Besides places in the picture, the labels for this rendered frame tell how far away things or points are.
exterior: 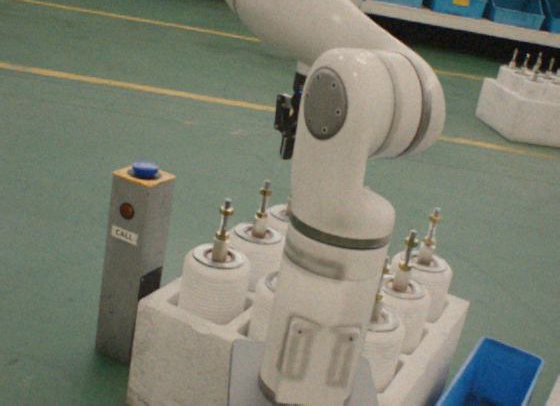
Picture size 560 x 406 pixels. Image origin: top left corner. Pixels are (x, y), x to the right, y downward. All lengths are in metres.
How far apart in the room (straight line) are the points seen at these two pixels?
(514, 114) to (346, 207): 2.75
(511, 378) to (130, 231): 0.68
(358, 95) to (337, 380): 0.26
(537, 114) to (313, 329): 2.76
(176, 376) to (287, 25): 0.57
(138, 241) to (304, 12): 0.57
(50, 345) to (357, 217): 0.80
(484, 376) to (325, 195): 0.81
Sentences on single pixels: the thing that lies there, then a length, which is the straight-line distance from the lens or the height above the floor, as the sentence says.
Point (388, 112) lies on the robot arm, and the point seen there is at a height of 0.59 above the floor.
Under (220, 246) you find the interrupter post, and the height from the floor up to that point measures 0.27.
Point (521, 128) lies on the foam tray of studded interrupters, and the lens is 3.37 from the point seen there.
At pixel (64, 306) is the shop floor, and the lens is 1.45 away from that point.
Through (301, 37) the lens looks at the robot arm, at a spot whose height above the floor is 0.62.
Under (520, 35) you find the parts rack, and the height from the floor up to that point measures 0.21.
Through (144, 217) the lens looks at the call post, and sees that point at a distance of 1.17.
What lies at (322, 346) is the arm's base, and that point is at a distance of 0.69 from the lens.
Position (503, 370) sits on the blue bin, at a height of 0.07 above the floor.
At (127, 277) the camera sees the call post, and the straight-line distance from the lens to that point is 1.23.
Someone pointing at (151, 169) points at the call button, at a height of 0.33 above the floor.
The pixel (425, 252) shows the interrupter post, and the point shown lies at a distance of 1.22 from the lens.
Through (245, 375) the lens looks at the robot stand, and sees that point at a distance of 0.77.
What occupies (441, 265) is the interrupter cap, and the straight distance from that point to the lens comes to 1.24.
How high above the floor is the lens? 0.72
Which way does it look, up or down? 21 degrees down
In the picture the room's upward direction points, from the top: 11 degrees clockwise
